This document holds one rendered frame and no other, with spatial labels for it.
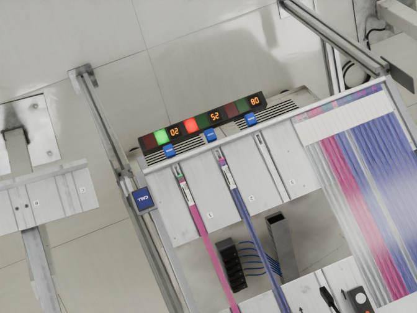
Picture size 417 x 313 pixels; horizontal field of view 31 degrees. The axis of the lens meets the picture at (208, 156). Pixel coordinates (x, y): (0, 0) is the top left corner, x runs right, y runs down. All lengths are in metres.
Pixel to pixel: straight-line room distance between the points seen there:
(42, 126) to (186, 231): 0.87
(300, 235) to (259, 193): 0.43
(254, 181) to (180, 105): 0.82
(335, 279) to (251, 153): 0.37
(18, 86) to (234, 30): 0.74
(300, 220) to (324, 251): 0.16
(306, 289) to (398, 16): 1.16
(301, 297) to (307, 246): 0.48
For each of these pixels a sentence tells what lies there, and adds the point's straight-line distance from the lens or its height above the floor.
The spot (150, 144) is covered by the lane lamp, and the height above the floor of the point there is 0.66.
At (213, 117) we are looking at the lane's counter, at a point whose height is 0.66.
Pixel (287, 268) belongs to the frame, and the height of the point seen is 0.66.
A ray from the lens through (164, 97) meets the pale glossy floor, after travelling 2.55.
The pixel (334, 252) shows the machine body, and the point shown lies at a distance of 2.32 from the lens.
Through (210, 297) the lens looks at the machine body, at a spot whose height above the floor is 0.62.
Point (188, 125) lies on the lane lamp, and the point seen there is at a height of 0.66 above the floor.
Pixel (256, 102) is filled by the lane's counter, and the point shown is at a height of 0.66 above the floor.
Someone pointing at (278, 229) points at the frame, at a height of 0.66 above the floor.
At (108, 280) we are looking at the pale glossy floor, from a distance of 2.89.
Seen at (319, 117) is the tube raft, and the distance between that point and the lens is 1.88.
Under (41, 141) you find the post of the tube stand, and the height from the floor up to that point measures 0.01.
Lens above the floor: 2.25
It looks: 56 degrees down
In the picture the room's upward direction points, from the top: 146 degrees clockwise
